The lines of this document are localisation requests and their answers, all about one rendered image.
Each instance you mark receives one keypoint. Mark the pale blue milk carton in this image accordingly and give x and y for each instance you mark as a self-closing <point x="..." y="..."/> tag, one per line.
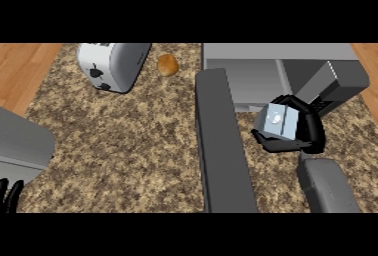
<point x="277" y="120"/>

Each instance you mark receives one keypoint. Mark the brown potato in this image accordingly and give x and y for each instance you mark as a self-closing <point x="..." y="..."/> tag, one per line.
<point x="166" y="64"/>

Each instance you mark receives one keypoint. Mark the grey appliance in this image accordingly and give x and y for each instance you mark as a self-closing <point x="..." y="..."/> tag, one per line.
<point x="22" y="145"/>

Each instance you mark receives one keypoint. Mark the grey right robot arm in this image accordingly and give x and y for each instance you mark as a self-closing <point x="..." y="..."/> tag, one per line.
<point x="326" y="186"/>

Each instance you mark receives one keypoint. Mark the silver toaster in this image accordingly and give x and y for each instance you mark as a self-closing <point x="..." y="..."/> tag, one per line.
<point x="112" y="65"/>

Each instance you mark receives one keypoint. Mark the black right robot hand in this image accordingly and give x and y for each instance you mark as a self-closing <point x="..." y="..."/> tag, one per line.
<point x="310" y="133"/>

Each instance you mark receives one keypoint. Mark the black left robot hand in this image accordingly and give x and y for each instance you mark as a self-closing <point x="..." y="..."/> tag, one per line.
<point x="11" y="196"/>

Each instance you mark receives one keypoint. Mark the grey microwave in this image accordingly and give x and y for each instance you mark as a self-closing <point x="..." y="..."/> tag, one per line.
<point x="295" y="75"/>

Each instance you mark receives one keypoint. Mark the dark grey microwave door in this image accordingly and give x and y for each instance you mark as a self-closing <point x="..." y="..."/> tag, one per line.
<point x="221" y="143"/>

